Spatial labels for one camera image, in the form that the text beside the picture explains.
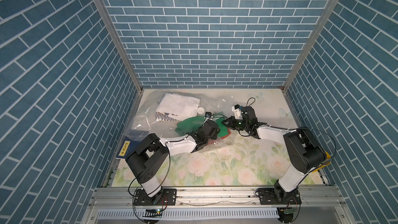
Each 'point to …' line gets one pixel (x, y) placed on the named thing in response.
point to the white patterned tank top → (176, 107)
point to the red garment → (212, 142)
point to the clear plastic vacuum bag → (143, 120)
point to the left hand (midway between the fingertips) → (217, 128)
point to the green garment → (189, 125)
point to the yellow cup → (328, 160)
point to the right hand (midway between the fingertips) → (223, 122)
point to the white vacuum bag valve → (201, 110)
